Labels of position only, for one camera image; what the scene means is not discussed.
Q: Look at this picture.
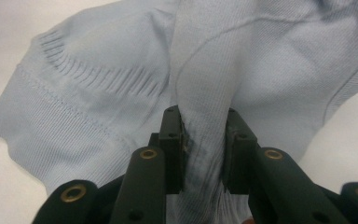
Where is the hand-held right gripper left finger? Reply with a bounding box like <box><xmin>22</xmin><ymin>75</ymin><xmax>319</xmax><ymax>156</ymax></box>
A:
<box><xmin>148</xmin><ymin>105</ymin><xmax>188</xmax><ymax>195</ymax></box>

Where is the white table mat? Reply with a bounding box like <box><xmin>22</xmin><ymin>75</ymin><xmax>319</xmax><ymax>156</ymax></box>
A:
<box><xmin>0</xmin><ymin>0</ymin><xmax>358</xmax><ymax>224</ymax></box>

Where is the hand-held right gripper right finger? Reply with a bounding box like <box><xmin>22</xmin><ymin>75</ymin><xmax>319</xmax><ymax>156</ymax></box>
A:
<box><xmin>223</xmin><ymin>106</ymin><xmax>259</xmax><ymax>195</ymax></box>

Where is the light blue knit garment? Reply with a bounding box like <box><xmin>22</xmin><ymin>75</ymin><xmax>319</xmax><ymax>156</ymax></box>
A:
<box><xmin>0</xmin><ymin>0</ymin><xmax>358</xmax><ymax>224</ymax></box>

